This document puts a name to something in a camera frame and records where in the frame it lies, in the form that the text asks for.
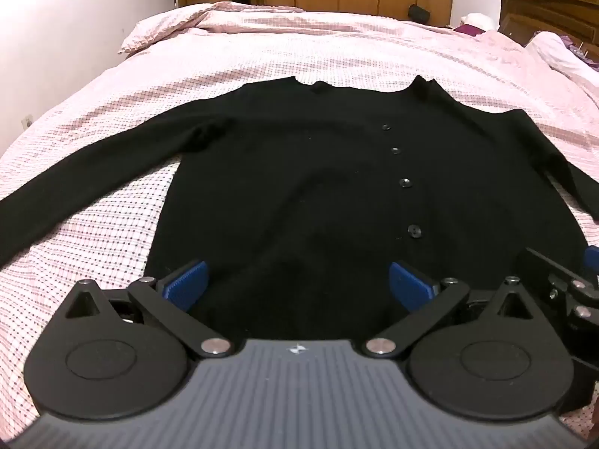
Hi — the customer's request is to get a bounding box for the black buttoned cardigan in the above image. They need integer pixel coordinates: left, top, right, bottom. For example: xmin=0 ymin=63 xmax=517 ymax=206
xmin=0 ymin=76 xmax=599 ymax=340

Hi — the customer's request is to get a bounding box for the pink checked duvet cover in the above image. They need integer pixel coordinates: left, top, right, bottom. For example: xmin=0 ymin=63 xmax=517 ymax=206
xmin=0 ymin=2 xmax=599 ymax=433

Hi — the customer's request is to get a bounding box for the purple crumpled cloth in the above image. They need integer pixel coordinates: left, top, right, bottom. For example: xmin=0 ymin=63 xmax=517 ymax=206
xmin=560 ymin=36 xmax=599 ymax=62

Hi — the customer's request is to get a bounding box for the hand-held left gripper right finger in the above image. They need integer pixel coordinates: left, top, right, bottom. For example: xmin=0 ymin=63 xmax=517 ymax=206
xmin=366 ymin=261 xmax=539 ymax=357

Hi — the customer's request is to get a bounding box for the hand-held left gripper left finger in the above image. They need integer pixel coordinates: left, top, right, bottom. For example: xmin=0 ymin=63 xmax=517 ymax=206
xmin=63 ymin=260 xmax=233 ymax=357

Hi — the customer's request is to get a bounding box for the pale pink pillow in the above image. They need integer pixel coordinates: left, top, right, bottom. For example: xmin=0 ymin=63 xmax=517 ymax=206
xmin=526 ymin=32 xmax=599 ymax=82

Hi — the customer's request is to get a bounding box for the white rounded item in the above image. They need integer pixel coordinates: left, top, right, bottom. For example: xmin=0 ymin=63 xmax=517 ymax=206
xmin=461 ymin=12 xmax=497 ymax=29

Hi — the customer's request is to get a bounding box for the dark wooden headboard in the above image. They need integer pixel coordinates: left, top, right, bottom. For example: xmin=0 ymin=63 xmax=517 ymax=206
xmin=497 ymin=0 xmax=599 ymax=64

